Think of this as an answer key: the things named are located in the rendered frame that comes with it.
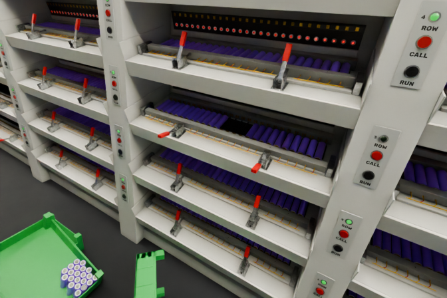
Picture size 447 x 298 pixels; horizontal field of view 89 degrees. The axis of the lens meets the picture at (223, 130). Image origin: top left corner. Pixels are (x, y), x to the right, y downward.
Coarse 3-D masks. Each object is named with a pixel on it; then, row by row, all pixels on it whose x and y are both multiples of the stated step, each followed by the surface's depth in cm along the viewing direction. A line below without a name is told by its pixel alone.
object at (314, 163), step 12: (156, 120) 71; (168, 120) 71; (180, 120) 68; (204, 132) 66; (216, 132) 63; (228, 132) 63; (240, 144) 61; (252, 144) 59; (264, 144) 59; (276, 156) 57; (288, 156) 55; (300, 156) 55; (312, 168) 54; (324, 168) 52
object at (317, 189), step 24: (144, 96) 76; (192, 96) 79; (144, 120) 74; (240, 120) 71; (288, 120) 66; (168, 144) 68; (192, 144) 63; (216, 144) 63; (336, 144) 61; (240, 168) 58; (288, 168) 55; (336, 168) 52; (288, 192) 54; (312, 192) 50
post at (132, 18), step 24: (120, 0) 59; (120, 24) 62; (144, 24) 68; (168, 24) 76; (120, 72) 67; (120, 96) 71; (120, 120) 74; (144, 144) 82; (120, 168) 83; (120, 192) 88; (144, 192) 89; (120, 216) 93
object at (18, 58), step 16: (0, 0) 90; (16, 0) 94; (32, 0) 98; (48, 0) 103; (0, 16) 91; (16, 16) 95; (48, 16) 105; (0, 32) 94; (16, 48) 98; (16, 64) 99; (32, 64) 104; (32, 96) 108; (16, 112) 111; (32, 144) 113; (32, 160) 120; (48, 176) 124
